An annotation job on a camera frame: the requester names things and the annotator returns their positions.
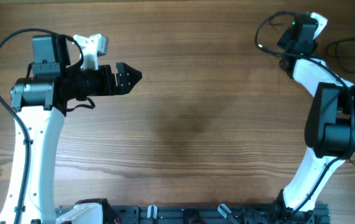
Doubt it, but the right camera black cable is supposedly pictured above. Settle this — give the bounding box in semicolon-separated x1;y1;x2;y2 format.
254;11;355;218

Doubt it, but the left camera black cable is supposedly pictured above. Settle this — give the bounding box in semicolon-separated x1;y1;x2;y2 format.
0;27;85;224

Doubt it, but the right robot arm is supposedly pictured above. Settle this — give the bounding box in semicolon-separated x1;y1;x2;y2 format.
269;11;355;223

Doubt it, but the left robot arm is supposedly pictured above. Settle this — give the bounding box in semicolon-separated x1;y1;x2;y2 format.
0;29;142;223

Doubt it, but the camera black cable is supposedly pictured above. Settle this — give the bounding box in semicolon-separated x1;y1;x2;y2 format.
254;11;355;218
0;27;85;224

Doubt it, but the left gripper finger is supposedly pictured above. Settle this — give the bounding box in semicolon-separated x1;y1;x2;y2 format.
116;62;142;86
115;82;134;95

